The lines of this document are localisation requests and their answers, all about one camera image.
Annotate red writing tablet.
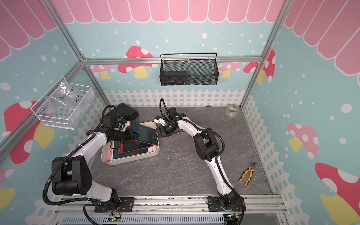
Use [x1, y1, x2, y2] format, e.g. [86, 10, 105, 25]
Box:
[129, 122, 158, 145]
[118, 140, 153, 154]

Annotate cream plastic storage box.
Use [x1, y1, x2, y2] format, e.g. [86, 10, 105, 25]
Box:
[100, 121, 161, 166]

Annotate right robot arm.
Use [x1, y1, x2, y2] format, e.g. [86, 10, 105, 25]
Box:
[154, 107, 246, 212]

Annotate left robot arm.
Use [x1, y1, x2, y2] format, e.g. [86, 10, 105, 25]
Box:
[42, 116, 133, 211]

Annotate pink writing tablet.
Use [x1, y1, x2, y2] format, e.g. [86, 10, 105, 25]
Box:
[111, 141, 148, 160]

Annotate black box in basket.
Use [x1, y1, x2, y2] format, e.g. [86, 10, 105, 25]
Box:
[159, 71, 187, 86]

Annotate black case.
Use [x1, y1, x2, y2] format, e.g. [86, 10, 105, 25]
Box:
[105, 103, 139, 121]

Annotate clear plastic bag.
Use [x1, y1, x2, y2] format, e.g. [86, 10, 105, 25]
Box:
[43, 79, 84, 118]

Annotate clear tape roll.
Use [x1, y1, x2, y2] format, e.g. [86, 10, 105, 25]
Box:
[226, 105, 241, 117]

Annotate yellow black pliers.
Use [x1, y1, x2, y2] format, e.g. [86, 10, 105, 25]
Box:
[239, 162, 256, 187]

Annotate black mesh wall basket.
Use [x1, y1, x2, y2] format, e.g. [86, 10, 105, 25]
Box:
[160, 52, 219, 85]

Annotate white wire wall basket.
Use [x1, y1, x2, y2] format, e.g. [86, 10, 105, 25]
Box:
[31, 77, 95, 130]

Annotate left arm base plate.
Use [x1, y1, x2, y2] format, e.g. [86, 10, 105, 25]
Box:
[94, 197, 135, 213]

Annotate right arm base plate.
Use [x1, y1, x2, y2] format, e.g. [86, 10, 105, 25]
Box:
[205, 196, 247, 212]

